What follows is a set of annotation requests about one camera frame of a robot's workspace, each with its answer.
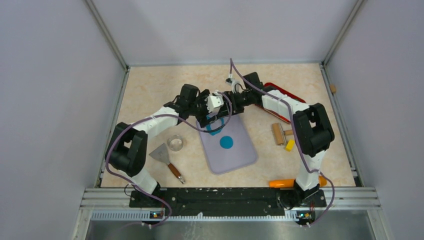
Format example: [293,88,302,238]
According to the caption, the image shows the round blue dough wrapper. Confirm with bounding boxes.
[219,135,234,149]

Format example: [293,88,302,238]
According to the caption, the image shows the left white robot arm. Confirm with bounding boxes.
[105,84,232,207]

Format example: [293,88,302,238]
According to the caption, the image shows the blue dough piece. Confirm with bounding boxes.
[205,113,225,136]

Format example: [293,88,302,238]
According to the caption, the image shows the small wooden block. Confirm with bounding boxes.
[329,84,337,94]

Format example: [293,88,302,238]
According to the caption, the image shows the metal scraper wooden handle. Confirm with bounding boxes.
[149,143,186,185]

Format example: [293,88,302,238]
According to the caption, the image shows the red plate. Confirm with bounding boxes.
[257,82,309,124]

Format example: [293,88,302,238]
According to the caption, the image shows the purple cable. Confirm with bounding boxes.
[229,58,336,226]
[104,91,233,228]

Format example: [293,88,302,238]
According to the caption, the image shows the orange carrot toy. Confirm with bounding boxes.
[268,176,328,189]

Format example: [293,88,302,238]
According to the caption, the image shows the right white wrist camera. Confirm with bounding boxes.
[225,75,243,93]

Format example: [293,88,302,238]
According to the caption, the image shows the round metal cutter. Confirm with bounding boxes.
[167,134,184,152]

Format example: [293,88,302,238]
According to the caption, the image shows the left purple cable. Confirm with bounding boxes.
[104,91,233,228]

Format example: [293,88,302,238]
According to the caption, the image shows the wooden rolling pin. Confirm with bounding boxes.
[271,123,295,146]

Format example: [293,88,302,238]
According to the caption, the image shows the yellow block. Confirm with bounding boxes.
[285,139,296,152]

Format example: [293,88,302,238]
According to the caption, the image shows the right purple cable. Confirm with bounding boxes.
[229,58,336,226]

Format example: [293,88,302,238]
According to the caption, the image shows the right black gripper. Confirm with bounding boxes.
[217,91,253,119]

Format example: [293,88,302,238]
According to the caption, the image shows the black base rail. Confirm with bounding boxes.
[129,187,327,217]

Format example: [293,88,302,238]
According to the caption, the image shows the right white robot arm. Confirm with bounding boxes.
[218,72,335,206]

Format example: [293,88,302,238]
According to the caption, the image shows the lavender plastic tray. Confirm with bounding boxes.
[199,115,258,175]

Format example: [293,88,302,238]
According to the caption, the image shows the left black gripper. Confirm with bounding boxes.
[188,90,218,128]

